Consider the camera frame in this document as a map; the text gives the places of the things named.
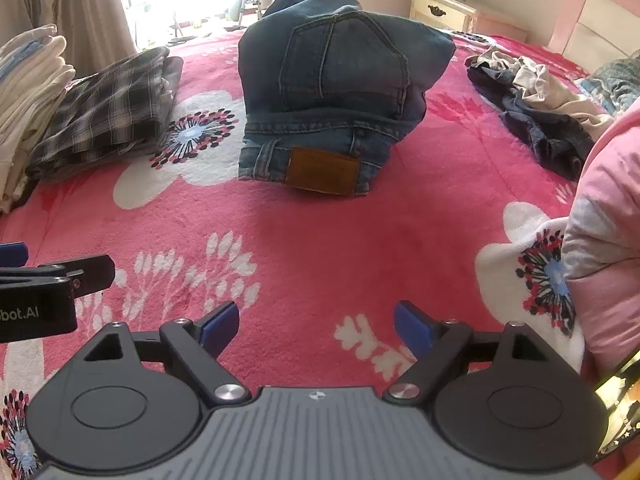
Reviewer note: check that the stack of white folded clothes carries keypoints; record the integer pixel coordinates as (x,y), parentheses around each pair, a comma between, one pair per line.
(30,90)

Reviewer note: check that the yellow printed cloth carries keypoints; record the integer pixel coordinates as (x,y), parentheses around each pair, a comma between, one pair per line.
(620,410)

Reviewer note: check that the pink and cream headboard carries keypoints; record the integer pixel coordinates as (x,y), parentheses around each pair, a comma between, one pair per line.
(595,15)

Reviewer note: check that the cream nightstand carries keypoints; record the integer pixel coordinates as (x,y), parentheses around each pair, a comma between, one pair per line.
(450,10)

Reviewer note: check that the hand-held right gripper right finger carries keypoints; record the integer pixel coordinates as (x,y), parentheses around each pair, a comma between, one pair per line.
(412,332)

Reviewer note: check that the dark blue crumpled garment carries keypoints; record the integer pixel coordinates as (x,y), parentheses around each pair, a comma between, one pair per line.
(545,125)

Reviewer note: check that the beige curtain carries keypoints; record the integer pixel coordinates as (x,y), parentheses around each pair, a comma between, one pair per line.
(75,0)

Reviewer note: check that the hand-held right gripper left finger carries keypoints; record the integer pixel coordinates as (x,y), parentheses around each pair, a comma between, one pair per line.
(220,330)

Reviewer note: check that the blue denim jeans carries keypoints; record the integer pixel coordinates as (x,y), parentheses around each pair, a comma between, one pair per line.
(340,70)

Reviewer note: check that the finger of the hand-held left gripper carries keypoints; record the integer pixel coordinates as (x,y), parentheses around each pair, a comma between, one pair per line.
(90,272)
(12,254)

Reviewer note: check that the grey plaid shirt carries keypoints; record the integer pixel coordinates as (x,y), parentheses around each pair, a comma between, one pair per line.
(100,110)

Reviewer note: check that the teal patterned blanket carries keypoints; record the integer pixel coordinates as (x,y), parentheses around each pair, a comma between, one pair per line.
(615,82)

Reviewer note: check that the beige crumpled garment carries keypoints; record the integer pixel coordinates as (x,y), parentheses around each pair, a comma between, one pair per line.
(545,80)

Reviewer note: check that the red floral blanket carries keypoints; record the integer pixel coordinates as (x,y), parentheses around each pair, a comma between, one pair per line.
(300,250)

